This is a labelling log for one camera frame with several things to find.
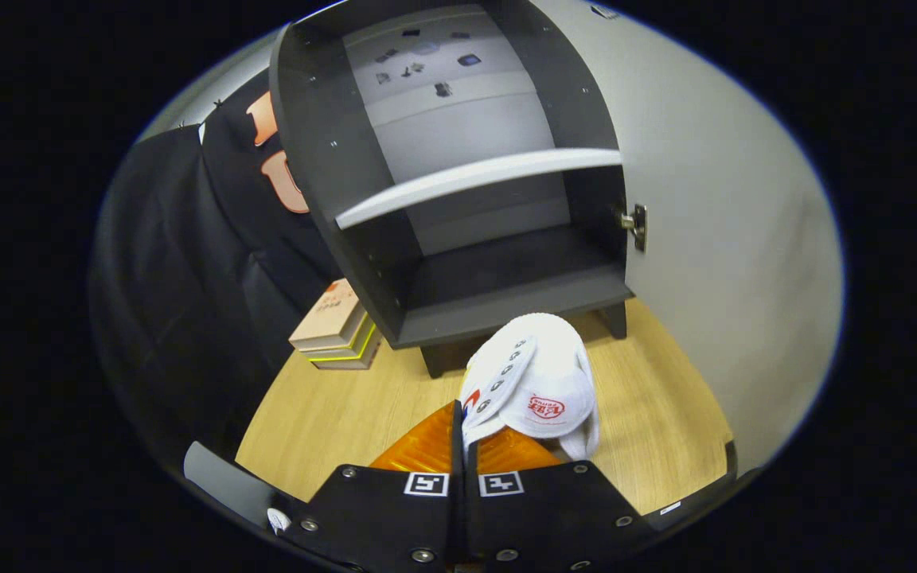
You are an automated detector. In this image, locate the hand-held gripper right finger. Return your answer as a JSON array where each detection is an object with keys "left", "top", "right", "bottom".
[{"left": 465, "top": 430, "right": 658, "bottom": 573}]

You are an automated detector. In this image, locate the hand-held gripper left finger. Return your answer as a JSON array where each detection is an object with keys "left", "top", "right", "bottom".
[{"left": 279, "top": 402, "right": 463, "bottom": 573}]

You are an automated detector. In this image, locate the white canvas shoe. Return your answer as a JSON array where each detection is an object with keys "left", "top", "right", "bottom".
[{"left": 458, "top": 313, "right": 600, "bottom": 462}]

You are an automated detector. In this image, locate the beige shoe cabinet door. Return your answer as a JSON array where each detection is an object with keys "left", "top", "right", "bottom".
[{"left": 530, "top": 0, "right": 845, "bottom": 478}]

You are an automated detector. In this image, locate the dark grey shoe cabinet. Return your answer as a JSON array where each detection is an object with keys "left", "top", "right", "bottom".
[{"left": 270, "top": 0, "right": 636, "bottom": 379}]

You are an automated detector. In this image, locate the metal door hinge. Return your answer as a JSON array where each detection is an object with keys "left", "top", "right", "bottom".
[{"left": 618, "top": 204, "right": 649, "bottom": 254}]

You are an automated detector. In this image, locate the white cabinet shelf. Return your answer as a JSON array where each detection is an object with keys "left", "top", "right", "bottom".
[{"left": 335, "top": 148, "right": 625, "bottom": 231}]

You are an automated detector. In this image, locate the yellow edged book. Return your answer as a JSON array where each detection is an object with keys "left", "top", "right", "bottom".
[{"left": 307, "top": 322, "right": 384, "bottom": 371}]

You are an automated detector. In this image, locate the tan cover book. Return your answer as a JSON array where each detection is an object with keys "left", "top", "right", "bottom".
[{"left": 289, "top": 279, "right": 368, "bottom": 353}]

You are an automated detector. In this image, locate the black backdrop cloth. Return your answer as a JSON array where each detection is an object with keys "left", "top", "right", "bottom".
[{"left": 91, "top": 68, "right": 344, "bottom": 478}]

